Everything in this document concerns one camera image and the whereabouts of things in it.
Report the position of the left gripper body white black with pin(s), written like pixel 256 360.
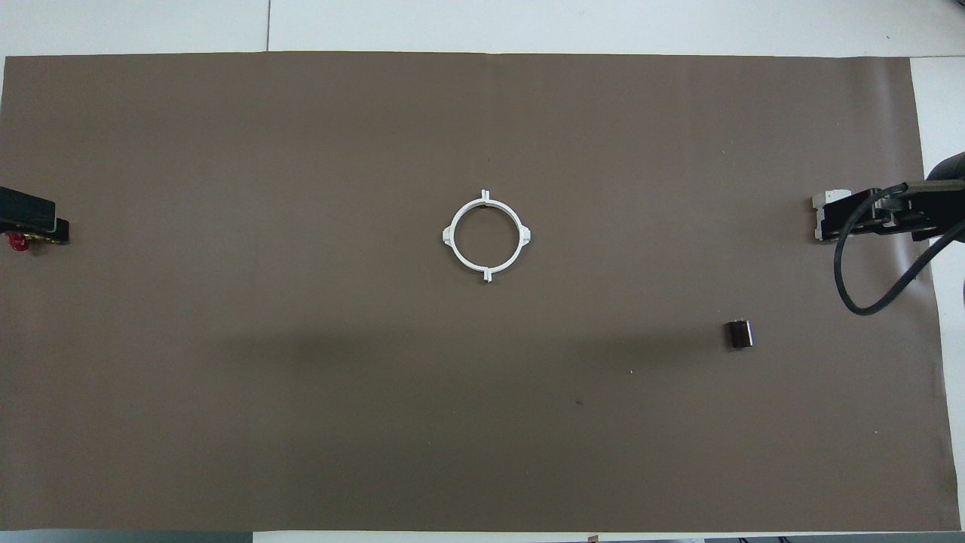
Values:
pixel 26 207

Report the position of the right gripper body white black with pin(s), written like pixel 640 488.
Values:
pixel 852 219

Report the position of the grey circuit breaker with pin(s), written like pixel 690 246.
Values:
pixel 829 197

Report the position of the small dark brown cylinder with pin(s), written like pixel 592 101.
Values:
pixel 739 335

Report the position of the brown paper table mat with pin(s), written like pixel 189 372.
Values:
pixel 482 422

